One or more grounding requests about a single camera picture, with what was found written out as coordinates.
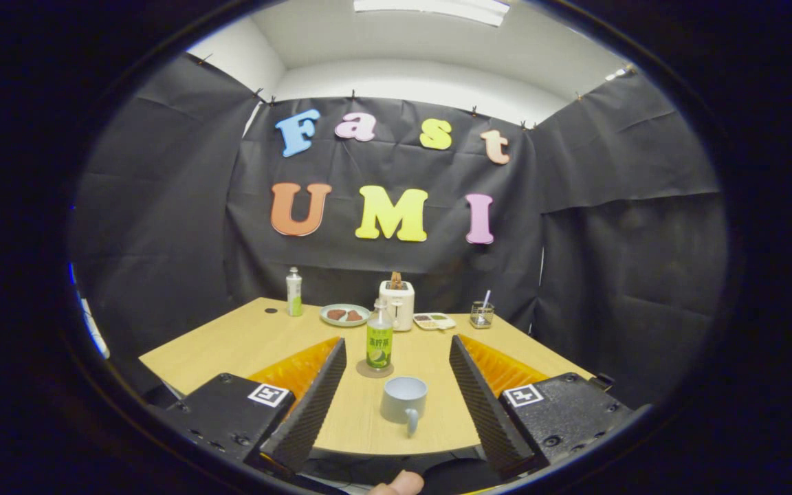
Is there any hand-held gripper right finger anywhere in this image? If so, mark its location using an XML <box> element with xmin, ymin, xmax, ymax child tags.
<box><xmin>449</xmin><ymin>335</ymin><xmax>634</xmax><ymax>479</ymax></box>

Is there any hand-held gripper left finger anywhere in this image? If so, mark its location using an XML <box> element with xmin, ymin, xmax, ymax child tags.
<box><xmin>155</xmin><ymin>337</ymin><xmax>347</xmax><ymax>475</ymax></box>

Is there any pale grey cup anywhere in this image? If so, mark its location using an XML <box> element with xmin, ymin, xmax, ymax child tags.
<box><xmin>379</xmin><ymin>376</ymin><xmax>429</xmax><ymax>438</ymax></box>

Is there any green label juice bottle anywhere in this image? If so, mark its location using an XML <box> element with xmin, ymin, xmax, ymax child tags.
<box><xmin>366</xmin><ymin>298</ymin><xmax>395</xmax><ymax>370</ymax></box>

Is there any slim white green bottle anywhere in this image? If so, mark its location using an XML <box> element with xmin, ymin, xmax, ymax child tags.
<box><xmin>286</xmin><ymin>267</ymin><xmax>304</xmax><ymax>318</ymax></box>

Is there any pale green plate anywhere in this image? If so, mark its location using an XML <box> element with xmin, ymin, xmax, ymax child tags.
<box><xmin>319</xmin><ymin>303</ymin><xmax>372</xmax><ymax>327</ymax></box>

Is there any white compartment tray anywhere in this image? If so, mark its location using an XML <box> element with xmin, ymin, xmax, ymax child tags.
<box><xmin>413</xmin><ymin>313</ymin><xmax>457</xmax><ymax>331</ymax></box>

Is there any wooden table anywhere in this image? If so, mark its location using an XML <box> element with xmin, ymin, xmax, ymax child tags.
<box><xmin>139</xmin><ymin>297</ymin><xmax>596</xmax><ymax>456</ymax></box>

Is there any cream toaster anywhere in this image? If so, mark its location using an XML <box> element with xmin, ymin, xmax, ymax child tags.
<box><xmin>379</xmin><ymin>280</ymin><xmax>415</xmax><ymax>332</ymax></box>

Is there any white side desk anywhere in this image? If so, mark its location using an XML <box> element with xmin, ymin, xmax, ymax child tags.
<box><xmin>77</xmin><ymin>290</ymin><xmax>111</xmax><ymax>360</ymax></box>

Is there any black backdrop cloth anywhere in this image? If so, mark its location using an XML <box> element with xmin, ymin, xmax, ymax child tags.
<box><xmin>69</xmin><ymin>52</ymin><xmax>728</xmax><ymax>410</ymax></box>

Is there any large ceiling light panel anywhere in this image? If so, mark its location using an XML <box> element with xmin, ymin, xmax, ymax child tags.
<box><xmin>353</xmin><ymin>0</ymin><xmax>511</xmax><ymax>27</ymax></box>

